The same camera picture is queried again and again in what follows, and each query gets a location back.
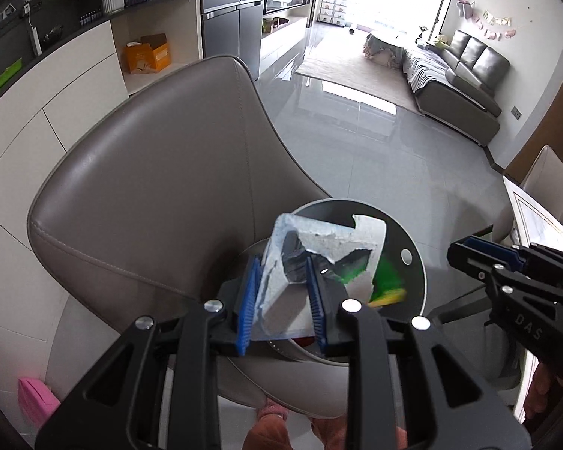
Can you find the white drawer cabinet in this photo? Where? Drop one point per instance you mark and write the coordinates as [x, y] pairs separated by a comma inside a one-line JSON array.
[[334, 9]]

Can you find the pink slipper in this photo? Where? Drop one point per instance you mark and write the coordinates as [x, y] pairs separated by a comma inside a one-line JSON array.
[[272, 408]]

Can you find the pink plastic object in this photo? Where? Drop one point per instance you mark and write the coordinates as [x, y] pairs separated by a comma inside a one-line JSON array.
[[37, 403]]

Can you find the wall switch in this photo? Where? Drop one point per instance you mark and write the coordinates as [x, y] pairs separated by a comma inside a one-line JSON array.
[[516, 112]]

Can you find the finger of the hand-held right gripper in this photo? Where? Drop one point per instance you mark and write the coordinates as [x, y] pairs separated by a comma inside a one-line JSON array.
[[530, 283], [492, 249]]

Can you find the beige dining chair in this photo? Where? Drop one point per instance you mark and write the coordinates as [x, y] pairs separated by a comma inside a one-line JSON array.
[[546, 168], [145, 173]]

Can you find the dark grey refrigerator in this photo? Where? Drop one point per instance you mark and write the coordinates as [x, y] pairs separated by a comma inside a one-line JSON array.
[[234, 18]]

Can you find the white power strip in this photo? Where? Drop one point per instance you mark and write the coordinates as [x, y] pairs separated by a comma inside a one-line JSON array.
[[35, 33]]

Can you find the beige rug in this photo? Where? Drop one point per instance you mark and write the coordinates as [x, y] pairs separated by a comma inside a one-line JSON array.
[[351, 75]]

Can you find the person's right hand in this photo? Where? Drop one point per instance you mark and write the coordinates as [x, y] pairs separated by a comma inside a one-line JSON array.
[[541, 393]]

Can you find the wall garland decoration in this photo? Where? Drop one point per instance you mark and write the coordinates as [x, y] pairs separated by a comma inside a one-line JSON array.
[[487, 21]]

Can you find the green rectangular tray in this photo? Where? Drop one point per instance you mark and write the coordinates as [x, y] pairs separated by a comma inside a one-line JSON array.
[[0, 82]]

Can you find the grey leather sofa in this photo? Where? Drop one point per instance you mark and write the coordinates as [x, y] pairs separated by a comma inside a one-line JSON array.
[[459, 84]]

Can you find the torn white paper carton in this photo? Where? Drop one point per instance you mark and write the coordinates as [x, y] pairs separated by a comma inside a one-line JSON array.
[[309, 239]]

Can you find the green yellow wrapper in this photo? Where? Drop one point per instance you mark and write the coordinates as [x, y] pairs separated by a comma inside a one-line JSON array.
[[389, 281]]

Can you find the white round waste bin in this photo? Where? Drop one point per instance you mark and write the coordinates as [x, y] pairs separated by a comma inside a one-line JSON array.
[[333, 211]]

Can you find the coffee table with cloth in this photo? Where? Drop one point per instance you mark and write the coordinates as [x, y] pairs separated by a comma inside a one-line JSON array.
[[384, 49]]

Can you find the orange cardboard box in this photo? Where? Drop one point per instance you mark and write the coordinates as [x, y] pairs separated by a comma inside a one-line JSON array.
[[147, 56]]

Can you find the white sideboard cabinet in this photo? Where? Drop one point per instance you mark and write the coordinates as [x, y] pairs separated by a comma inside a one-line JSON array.
[[51, 93]]

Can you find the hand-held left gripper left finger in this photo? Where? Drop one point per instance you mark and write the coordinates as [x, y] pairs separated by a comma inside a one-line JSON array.
[[246, 309]]

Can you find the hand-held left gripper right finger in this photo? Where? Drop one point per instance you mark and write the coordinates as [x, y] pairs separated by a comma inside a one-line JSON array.
[[318, 304]]

